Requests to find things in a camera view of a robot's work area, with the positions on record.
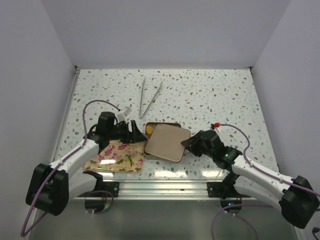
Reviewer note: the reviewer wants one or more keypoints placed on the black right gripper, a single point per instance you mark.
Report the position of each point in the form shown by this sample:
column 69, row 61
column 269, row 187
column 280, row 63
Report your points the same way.
column 191, row 143

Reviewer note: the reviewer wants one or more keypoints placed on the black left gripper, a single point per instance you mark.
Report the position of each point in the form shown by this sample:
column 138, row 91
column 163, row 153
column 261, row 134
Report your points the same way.
column 135, row 136

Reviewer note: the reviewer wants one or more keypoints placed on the plain round orange cookie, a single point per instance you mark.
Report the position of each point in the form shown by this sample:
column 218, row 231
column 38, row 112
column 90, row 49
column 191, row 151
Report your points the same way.
column 149, row 130

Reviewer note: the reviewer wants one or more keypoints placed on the gold tin lid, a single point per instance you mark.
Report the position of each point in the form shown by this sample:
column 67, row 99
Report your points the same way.
column 165, row 142

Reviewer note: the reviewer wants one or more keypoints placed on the floral yellow tray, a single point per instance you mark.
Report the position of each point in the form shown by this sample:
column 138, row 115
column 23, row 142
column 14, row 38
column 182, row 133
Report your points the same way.
column 118, row 157

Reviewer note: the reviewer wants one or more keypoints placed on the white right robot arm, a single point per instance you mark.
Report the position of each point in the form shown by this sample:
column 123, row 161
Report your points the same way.
column 293, row 197

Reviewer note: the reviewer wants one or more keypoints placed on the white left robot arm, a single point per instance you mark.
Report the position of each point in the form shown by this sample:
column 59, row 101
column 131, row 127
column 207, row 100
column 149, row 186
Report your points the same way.
column 52, row 186

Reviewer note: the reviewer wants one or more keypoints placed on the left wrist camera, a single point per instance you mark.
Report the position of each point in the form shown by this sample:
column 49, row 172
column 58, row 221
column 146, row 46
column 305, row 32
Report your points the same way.
column 122, row 115

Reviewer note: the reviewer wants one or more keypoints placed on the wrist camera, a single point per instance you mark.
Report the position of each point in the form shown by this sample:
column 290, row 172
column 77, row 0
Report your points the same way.
column 215, row 126
column 122, row 115

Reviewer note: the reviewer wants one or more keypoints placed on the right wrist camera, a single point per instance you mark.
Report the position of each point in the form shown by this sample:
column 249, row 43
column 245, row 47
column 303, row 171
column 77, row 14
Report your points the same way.
column 215, row 126

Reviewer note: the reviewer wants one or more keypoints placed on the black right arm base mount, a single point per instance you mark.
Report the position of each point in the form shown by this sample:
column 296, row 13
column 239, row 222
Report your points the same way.
column 225, row 191

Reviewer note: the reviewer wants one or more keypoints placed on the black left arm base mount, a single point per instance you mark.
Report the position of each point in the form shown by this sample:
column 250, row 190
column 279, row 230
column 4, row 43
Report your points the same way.
column 99, row 194

